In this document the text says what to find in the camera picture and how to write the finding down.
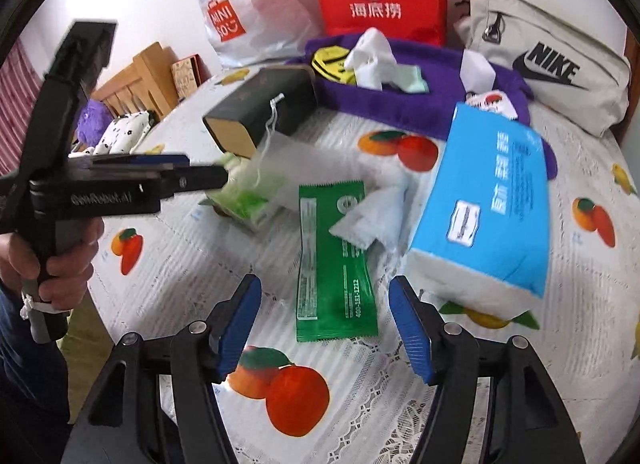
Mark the white Miniso plastic bag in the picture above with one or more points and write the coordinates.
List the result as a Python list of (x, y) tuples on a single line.
[(245, 32)]

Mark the small strawberry print packet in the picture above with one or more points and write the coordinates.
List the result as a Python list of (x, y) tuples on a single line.
[(494, 101)]

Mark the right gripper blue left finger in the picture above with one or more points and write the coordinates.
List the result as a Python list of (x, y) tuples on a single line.
[(154, 400)]

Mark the red striped curtain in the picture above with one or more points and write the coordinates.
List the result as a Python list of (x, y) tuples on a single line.
[(19, 89)]

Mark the person's left hand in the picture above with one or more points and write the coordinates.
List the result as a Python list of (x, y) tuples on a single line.
[(68, 273)]

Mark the blue tissue pack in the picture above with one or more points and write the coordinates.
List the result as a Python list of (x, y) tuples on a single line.
[(483, 239)]

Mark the purple fleece towel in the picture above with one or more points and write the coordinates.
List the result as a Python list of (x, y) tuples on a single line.
[(425, 114)]

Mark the yellow Adidas pouch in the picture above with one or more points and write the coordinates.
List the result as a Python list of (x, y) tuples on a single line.
[(329, 63)]

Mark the dark green tea tin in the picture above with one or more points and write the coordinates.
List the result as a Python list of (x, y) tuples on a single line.
[(281, 95)]

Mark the white sock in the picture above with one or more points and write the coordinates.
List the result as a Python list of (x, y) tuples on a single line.
[(372, 60)]

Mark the purple plush toy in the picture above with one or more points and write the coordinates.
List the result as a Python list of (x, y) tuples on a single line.
[(93, 122)]

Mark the grey Nike waist bag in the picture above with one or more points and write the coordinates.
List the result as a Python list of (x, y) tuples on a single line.
[(568, 70)]

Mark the green wet wipe packet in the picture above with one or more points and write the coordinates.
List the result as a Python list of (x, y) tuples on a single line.
[(334, 298)]

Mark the fruit print tablecloth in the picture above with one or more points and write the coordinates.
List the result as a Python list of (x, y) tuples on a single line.
[(156, 274)]

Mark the spotted white pillow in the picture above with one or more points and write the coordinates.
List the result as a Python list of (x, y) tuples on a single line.
[(122, 135)]

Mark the white sponge block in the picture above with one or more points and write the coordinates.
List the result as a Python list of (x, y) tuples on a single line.
[(477, 75)]

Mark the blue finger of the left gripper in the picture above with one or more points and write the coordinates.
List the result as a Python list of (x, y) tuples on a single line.
[(186, 179), (140, 160)]

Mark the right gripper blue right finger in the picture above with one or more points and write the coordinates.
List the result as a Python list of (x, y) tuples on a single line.
[(526, 422)]

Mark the wooden headboard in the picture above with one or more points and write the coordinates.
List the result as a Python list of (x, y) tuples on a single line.
[(144, 85)]

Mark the mint green sock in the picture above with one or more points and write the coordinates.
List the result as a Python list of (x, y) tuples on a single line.
[(408, 79)]

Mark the crumpled white tissue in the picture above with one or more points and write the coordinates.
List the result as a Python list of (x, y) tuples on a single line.
[(378, 218)]

